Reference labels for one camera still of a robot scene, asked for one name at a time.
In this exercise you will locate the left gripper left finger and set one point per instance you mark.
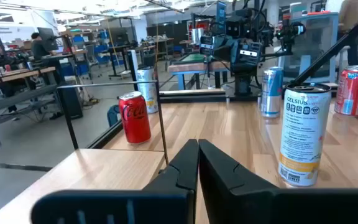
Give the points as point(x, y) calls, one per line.
point(166, 202)

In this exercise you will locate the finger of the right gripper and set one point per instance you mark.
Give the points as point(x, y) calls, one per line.
point(216, 46)
point(247, 54)

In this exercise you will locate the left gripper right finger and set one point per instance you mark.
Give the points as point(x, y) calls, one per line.
point(244, 205)

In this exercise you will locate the blue silver Red Bull can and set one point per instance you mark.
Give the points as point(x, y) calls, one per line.
point(271, 93)

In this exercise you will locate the white Celsius can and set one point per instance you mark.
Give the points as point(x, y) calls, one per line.
point(148, 90)
point(303, 133)

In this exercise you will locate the red Coca-Cola can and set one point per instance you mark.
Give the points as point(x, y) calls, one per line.
point(134, 121)

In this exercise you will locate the black background robot arm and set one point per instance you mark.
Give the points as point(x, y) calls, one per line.
point(291, 34)

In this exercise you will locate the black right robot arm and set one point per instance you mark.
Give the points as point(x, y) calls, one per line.
point(242, 84)

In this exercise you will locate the silver metal canister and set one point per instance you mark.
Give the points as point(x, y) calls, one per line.
point(197, 35)

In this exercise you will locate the blue-legged wooden table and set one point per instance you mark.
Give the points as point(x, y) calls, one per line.
point(194, 67)

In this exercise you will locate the translucent grey cabinet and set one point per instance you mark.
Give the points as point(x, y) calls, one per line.
point(315, 46)

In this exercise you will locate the white tower fan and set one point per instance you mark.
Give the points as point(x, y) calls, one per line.
point(133, 62)

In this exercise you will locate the black monitor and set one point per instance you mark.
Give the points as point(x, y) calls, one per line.
point(119, 36)
point(46, 35)

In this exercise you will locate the blue clamp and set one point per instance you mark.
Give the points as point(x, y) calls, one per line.
point(113, 115)

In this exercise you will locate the red Fanta can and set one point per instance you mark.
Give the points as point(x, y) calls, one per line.
point(354, 91)

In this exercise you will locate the black computer tower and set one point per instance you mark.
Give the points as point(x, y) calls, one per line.
point(73, 104)

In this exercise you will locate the wooden workbench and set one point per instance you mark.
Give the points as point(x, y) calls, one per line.
point(11, 75)

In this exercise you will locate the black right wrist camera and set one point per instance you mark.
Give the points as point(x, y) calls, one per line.
point(235, 28)

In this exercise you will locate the black aluminium rig frame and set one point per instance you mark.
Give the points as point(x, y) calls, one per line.
point(194, 99)

